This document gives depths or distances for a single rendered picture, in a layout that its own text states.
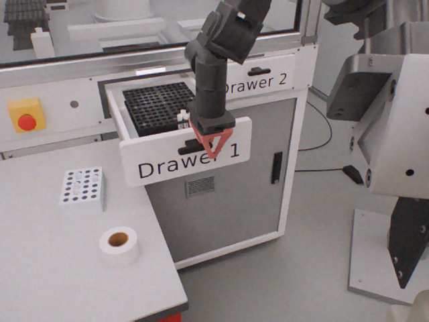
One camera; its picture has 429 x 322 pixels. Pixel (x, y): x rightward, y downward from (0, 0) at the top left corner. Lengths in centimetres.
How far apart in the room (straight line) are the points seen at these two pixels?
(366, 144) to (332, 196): 175
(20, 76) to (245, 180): 83
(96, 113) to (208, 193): 53
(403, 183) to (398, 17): 14
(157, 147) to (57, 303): 33
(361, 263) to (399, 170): 146
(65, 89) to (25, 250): 43
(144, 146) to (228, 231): 88
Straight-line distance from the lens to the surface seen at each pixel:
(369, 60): 31
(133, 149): 74
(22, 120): 99
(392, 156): 31
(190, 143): 75
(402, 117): 30
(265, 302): 158
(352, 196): 215
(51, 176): 99
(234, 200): 144
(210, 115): 67
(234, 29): 63
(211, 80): 64
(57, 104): 105
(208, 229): 149
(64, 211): 84
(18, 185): 99
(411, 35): 33
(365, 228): 192
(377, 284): 171
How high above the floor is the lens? 131
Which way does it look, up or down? 36 degrees down
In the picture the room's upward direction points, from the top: straight up
